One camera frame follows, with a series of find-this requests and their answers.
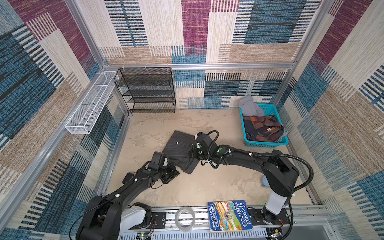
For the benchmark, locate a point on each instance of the light grey shirt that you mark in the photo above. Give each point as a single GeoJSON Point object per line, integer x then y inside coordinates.
{"type": "Point", "coordinates": [250, 106]}

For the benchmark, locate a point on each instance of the plaid red brown shirt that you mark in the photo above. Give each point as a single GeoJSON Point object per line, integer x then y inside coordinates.
{"type": "Point", "coordinates": [263, 129]}

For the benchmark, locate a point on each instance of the dark grey pinstripe shirt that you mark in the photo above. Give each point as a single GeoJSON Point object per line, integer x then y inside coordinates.
{"type": "Point", "coordinates": [179, 149]}

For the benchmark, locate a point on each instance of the blue oval case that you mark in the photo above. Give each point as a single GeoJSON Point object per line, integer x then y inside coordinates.
{"type": "Point", "coordinates": [265, 182]}

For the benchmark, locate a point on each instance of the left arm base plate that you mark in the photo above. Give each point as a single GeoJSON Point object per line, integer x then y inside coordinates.
{"type": "Point", "coordinates": [158, 221]}

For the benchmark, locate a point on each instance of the black wire shelf rack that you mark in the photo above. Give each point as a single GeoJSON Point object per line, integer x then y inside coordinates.
{"type": "Point", "coordinates": [147, 90]}

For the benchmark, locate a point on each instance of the treehouse paperback book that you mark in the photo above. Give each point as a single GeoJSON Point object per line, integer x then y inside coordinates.
{"type": "Point", "coordinates": [229, 216]}

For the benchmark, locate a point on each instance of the white wire mesh tray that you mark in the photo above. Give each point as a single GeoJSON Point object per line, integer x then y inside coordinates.
{"type": "Point", "coordinates": [87, 113]}

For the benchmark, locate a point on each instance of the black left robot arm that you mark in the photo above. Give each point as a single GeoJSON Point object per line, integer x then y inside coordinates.
{"type": "Point", "coordinates": [103, 215]}

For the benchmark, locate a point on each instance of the clear tape roll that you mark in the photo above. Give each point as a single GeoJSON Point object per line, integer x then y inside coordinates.
{"type": "Point", "coordinates": [185, 219]}

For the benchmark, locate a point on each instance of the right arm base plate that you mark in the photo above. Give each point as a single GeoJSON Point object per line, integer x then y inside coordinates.
{"type": "Point", "coordinates": [261, 216]}

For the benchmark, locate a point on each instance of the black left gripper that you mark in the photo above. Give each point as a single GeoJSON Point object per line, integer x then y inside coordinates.
{"type": "Point", "coordinates": [173, 171]}

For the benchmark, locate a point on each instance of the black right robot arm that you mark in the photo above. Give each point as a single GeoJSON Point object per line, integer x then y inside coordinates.
{"type": "Point", "coordinates": [281, 174]}

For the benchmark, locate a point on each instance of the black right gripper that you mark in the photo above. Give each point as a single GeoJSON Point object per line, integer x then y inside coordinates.
{"type": "Point", "coordinates": [194, 155]}

